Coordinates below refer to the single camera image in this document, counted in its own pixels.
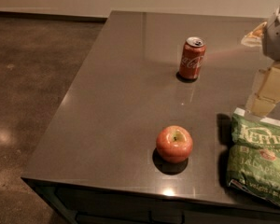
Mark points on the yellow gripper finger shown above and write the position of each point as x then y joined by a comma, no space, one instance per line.
265,92
254,38

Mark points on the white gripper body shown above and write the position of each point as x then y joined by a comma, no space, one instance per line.
277,36

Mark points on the red coke can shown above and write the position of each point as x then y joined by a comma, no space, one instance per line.
192,58

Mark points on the green kettle chips bag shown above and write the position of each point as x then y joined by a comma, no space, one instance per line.
254,158

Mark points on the red apple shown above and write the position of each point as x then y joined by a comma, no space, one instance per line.
174,144

